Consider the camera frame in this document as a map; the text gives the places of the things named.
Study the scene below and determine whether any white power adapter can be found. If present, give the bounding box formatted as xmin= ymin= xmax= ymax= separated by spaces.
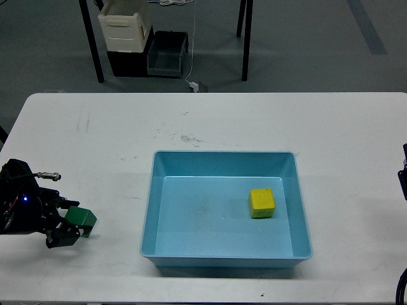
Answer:
xmin=188 ymin=81 xmax=199 ymax=93

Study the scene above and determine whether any white hanging cable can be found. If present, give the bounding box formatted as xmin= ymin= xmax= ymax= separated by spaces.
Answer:
xmin=185 ymin=0 xmax=197 ymax=84

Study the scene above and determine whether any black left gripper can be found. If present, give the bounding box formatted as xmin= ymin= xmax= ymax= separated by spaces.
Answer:
xmin=33 ymin=187 xmax=93 ymax=248

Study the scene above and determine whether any cream plastic crate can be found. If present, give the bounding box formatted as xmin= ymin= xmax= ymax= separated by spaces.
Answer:
xmin=98 ymin=0 xmax=152 ymax=53

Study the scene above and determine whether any black table leg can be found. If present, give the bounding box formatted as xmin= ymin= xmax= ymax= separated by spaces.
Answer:
xmin=78 ymin=0 xmax=104 ymax=83
xmin=236 ymin=0 xmax=254 ymax=81

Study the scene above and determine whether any black storage box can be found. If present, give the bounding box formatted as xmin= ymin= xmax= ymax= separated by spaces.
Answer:
xmin=107 ymin=28 xmax=155 ymax=78

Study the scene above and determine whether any light blue plastic box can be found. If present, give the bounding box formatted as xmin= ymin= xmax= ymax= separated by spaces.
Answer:
xmin=141 ymin=151 xmax=313 ymax=268

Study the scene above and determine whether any black table leg right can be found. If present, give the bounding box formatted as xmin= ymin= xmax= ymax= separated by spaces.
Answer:
xmin=236 ymin=0 xmax=254 ymax=81

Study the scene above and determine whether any green cube block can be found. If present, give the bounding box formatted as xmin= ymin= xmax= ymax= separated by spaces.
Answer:
xmin=65 ymin=207 xmax=97 ymax=238

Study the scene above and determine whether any dark grey plastic bin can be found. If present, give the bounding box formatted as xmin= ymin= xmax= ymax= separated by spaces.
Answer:
xmin=147 ymin=30 xmax=189 ymax=78

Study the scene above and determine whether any white cable bundle on floor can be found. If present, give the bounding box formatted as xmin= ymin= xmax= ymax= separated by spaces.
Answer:
xmin=149 ymin=0 xmax=195 ymax=7

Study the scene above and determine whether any black table leg left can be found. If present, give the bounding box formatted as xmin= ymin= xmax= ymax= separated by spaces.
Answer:
xmin=78 ymin=0 xmax=104 ymax=83

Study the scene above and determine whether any yellow cube block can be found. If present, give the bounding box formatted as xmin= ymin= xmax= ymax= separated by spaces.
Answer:
xmin=248 ymin=188 xmax=275 ymax=219

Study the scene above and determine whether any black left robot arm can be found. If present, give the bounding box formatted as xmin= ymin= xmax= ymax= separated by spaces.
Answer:
xmin=1 ymin=159 xmax=97 ymax=248

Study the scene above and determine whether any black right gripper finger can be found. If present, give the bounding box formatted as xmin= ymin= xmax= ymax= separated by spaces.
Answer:
xmin=397 ymin=144 xmax=407 ymax=200

